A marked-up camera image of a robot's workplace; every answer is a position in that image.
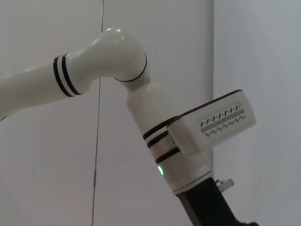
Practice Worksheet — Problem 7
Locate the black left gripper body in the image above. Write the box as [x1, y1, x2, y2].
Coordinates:
[179, 176, 259, 226]

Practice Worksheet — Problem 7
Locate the left gripper cable with connector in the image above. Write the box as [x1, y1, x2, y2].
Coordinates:
[216, 178, 236, 192]

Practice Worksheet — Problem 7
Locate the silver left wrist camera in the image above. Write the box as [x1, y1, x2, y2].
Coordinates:
[166, 89, 257, 156]

